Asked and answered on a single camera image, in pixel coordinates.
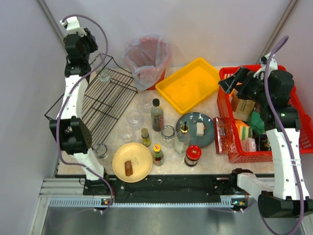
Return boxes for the glass oil bottle gold spout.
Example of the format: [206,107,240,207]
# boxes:
[175,121,191,155]

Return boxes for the red lid chili jar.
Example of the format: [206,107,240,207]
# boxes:
[184,145,202,167]

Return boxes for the dark sauce bottle black cap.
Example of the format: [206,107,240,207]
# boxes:
[150,98,164,132]

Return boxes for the sauce bottle yellow cap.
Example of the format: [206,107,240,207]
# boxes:
[153,144,164,166]

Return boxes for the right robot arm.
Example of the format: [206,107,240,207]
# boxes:
[217,65,313,218]

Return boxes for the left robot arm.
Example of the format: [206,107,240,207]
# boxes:
[49,26,105,181]

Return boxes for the brown paper box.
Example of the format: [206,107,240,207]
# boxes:
[230,95,255,121]

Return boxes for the green bag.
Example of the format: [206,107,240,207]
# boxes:
[247,111,265,136]

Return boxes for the colourful sponge stack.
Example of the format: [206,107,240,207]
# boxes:
[235,119,252,141]

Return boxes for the yellow plastic tray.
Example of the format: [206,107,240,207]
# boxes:
[156,58,220,115]

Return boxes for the dark teal plate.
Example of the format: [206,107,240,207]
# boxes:
[175,112,215,148]

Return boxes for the white cake piece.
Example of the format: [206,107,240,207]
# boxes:
[196,122,205,136]

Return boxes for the red snack packet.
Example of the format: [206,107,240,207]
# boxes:
[213,117,228,154]

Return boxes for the pink white packet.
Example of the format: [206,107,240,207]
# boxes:
[241,138,257,152]

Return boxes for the red bin with plastic bag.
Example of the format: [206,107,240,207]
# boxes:
[122,34,172,91]

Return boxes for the glass jar metal rim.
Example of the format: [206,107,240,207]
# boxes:
[161,125,176,147]

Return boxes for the clear glass cup far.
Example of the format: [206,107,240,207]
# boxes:
[138,92,153,114]

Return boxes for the clear glass cup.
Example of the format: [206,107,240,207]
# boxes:
[118,126,134,143]
[126,110,143,131]
[138,92,153,114]

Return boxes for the clear glass cup middle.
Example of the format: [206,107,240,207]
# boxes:
[126,110,143,131]

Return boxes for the small yellow label bottle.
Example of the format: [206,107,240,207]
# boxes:
[141,128,151,147]

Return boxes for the clear glass cup near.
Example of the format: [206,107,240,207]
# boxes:
[118,126,134,143]

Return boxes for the glass jar left front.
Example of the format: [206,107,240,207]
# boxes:
[93,144,111,163]

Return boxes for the beige plate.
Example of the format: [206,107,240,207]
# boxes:
[112,142,153,183]

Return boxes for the brown sausage piece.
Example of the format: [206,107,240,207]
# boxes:
[124,161,133,177]

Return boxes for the black wire rack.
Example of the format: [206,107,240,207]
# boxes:
[44,54,138,150]

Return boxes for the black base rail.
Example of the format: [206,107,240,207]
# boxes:
[73,174,249,205]

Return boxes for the grey cable duct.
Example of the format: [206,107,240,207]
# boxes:
[49,197,246,208]

